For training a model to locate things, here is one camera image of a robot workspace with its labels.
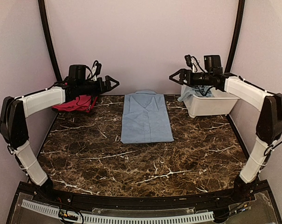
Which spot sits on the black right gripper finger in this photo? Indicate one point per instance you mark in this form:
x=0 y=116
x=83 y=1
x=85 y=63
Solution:
x=175 y=80
x=180 y=73

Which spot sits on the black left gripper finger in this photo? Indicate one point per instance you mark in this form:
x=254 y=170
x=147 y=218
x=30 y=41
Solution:
x=110 y=87
x=110 y=79

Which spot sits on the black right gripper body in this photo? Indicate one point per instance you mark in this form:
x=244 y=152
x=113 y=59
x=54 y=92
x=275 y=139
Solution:
x=188 y=73

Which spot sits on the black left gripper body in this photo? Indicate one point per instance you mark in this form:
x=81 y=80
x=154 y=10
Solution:
x=100 y=88

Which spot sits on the blue cloth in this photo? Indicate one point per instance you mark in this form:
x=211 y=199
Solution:
x=199 y=91

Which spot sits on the light blue button shirt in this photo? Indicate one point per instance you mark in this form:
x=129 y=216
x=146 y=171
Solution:
x=145 y=119

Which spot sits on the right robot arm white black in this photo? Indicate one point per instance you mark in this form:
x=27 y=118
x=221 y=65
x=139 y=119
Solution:
x=269 y=105

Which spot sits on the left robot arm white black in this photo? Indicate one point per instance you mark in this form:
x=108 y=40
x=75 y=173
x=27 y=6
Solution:
x=16 y=110

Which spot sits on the folded red garment underneath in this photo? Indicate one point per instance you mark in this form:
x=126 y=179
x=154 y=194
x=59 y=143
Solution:
x=92 y=103

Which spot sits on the folded pink red garment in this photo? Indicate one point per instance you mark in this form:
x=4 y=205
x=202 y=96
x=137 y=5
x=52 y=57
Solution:
x=81 y=104

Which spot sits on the white plastic bin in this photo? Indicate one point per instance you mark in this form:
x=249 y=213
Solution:
x=220 y=104

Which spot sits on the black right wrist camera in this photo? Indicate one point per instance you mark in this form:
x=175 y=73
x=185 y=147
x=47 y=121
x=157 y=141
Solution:
x=212 y=61

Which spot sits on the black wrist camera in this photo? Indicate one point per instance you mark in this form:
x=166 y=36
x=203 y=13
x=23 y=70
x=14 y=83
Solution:
x=77 y=72
x=212 y=61

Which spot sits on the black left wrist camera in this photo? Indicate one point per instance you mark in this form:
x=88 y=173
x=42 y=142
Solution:
x=77 y=72

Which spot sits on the left black frame post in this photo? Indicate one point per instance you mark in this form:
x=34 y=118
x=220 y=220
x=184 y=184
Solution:
x=48 y=39

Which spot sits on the black frame post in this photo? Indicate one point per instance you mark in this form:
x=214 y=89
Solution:
x=236 y=34
x=48 y=39

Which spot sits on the right black frame post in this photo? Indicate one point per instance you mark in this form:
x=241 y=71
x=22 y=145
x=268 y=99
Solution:
x=236 y=34

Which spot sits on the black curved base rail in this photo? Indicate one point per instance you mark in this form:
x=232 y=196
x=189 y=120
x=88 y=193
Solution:
x=210 y=201

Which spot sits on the white slotted cable duct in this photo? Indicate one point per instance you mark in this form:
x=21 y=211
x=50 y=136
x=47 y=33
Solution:
x=106 y=216

